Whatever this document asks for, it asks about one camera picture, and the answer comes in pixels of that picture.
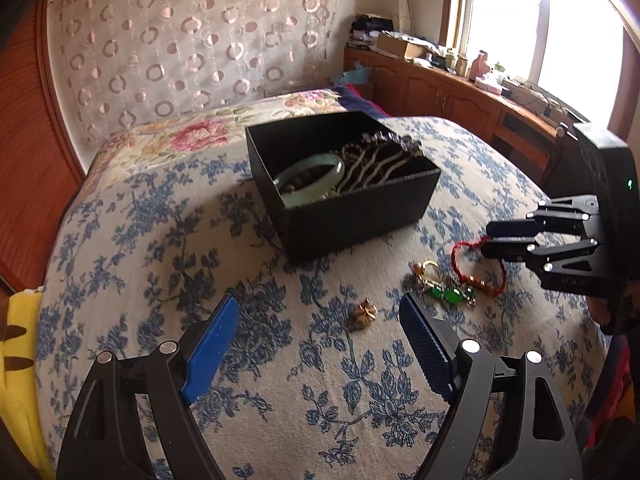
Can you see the black square box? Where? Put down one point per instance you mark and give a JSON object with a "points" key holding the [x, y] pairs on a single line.
{"points": [[350, 225]]}

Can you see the person's right hand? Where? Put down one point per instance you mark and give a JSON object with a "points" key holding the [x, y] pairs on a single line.
{"points": [[600, 312]]}

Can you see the small gold flower ornament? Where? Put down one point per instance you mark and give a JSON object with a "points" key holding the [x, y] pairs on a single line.
{"points": [[365, 312]]}

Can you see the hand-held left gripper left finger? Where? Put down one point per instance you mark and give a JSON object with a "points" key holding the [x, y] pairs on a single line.
{"points": [[210, 350]]}

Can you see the cardboard box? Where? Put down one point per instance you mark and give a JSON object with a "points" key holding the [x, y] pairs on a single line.
{"points": [[400, 46]]}

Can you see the pink figurine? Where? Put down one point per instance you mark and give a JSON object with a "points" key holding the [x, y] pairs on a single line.
{"points": [[480, 65]]}

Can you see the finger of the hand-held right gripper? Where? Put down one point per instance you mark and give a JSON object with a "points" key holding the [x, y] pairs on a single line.
{"points": [[505, 250], [510, 228]]}

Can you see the dark wooden chair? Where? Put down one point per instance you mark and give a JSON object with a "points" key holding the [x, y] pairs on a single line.
{"points": [[562, 160]]}

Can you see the purple blanket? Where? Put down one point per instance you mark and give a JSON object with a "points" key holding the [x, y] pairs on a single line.
{"points": [[362, 102]]}

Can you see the blue floral cloth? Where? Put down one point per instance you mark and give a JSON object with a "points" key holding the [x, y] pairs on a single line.
{"points": [[300, 360]]}

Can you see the pink tissue box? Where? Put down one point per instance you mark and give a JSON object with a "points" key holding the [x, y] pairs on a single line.
{"points": [[487, 84]]}

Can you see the pile of dark clothes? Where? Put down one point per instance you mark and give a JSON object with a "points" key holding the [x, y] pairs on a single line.
{"points": [[372, 27]]}

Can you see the yellow plush toy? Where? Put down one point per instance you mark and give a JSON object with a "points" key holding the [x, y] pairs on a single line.
{"points": [[22, 385]]}

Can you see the blue plastic bag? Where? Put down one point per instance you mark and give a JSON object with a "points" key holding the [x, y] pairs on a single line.
{"points": [[352, 75]]}

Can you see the red blanket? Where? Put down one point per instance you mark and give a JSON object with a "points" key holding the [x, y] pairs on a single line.
{"points": [[620, 385]]}

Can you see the metal hair comb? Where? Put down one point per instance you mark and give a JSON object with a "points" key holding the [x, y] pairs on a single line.
{"points": [[380, 165]]}

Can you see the pink floral blanket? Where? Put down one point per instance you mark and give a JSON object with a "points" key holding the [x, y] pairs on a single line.
{"points": [[200, 132]]}

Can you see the window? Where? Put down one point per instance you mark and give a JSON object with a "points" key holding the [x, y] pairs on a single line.
{"points": [[525, 20]]}

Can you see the long wooden cabinet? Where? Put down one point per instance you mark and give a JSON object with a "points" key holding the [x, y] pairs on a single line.
{"points": [[450, 105]]}

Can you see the circle pattern wall curtain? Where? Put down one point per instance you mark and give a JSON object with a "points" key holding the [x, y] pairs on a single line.
{"points": [[190, 45]]}

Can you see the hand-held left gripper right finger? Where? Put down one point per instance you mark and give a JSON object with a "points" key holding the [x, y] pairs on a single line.
{"points": [[425, 350]]}

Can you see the pale green jade bangle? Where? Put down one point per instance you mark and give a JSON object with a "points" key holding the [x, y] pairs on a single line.
{"points": [[310, 162]]}

